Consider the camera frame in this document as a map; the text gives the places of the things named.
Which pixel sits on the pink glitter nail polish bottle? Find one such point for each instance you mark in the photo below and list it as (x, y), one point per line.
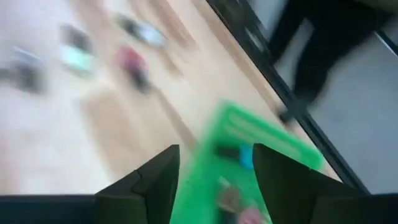
(133, 65)

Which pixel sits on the black aluminium rig frame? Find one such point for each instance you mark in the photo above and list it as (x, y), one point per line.
(280, 84)

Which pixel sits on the mint green nail polish bottle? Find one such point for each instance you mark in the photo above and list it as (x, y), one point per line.
(76, 57)

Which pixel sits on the person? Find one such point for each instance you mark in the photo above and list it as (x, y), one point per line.
(317, 62)

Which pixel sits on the blue nail polish bottle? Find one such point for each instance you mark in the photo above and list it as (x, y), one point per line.
(245, 156)

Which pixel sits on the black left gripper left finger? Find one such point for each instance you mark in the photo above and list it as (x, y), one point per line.
(146, 193)

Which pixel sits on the light pink nail polish bottle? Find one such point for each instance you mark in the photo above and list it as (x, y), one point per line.
(252, 216)

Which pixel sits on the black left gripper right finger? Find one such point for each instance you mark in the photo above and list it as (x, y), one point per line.
(289, 193)

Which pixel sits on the white nail polish bottle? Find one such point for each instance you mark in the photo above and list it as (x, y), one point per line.
(28, 76)

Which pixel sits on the green plastic basket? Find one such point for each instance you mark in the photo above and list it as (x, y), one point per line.
(211, 174)

